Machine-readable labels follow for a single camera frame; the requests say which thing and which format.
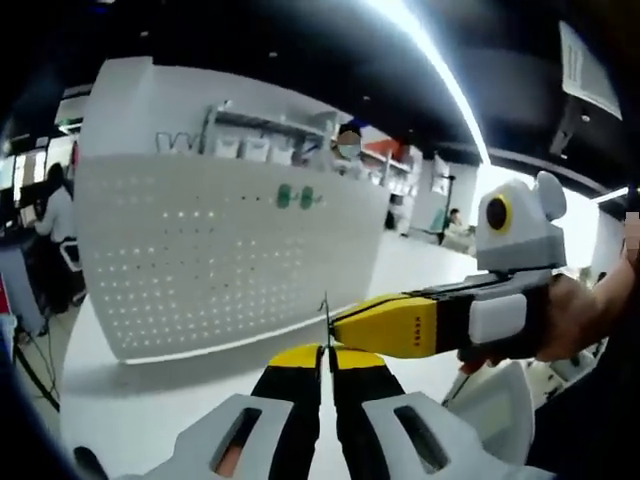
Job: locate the white perforated mounting plate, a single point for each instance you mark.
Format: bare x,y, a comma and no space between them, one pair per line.
175,260

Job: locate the black tripod stand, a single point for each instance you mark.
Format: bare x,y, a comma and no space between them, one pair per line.
448,200

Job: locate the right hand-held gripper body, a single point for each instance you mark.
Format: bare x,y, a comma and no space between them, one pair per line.
525,235

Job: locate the white office chair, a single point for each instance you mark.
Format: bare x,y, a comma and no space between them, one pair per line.
70,256

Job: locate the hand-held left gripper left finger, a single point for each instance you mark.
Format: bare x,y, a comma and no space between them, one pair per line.
290,425

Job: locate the grey shelf rack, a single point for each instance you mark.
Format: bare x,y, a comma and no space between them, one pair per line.
270,131

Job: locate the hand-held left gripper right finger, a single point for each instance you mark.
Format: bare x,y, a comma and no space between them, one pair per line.
365,425

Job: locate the person's dark clothing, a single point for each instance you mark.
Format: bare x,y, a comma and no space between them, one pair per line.
580,425

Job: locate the person's right hand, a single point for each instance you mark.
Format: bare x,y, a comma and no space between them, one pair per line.
575,320

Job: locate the ceiling light strip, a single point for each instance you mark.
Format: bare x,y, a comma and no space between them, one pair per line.
450,70

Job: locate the green hook assembly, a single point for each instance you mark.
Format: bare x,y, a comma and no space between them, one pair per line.
327,325
306,196
284,196

